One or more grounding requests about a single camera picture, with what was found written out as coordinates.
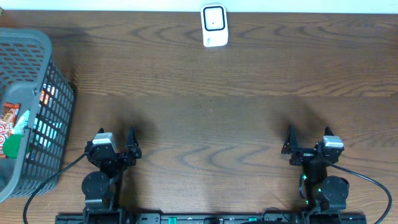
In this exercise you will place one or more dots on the orange snack bar wrapper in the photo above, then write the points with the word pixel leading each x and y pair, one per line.
pixel 8 120

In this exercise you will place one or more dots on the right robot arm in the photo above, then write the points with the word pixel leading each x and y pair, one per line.
pixel 325 195

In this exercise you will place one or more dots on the teal tissue pack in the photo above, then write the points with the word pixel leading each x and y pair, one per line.
pixel 23 123

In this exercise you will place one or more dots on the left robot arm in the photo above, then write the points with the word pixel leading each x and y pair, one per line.
pixel 102 188

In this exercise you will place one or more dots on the green lid jar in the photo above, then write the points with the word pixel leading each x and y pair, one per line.
pixel 11 146

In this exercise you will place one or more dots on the grey plastic mesh basket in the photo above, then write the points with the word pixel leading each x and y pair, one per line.
pixel 33 89

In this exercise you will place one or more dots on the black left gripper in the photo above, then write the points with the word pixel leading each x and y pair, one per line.
pixel 119 157

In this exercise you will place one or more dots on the white barcode scanner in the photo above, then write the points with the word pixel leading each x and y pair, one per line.
pixel 214 25

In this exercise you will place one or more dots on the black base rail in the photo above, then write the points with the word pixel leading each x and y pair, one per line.
pixel 156 218

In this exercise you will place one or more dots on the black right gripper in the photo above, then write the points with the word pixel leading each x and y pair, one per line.
pixel 291 145

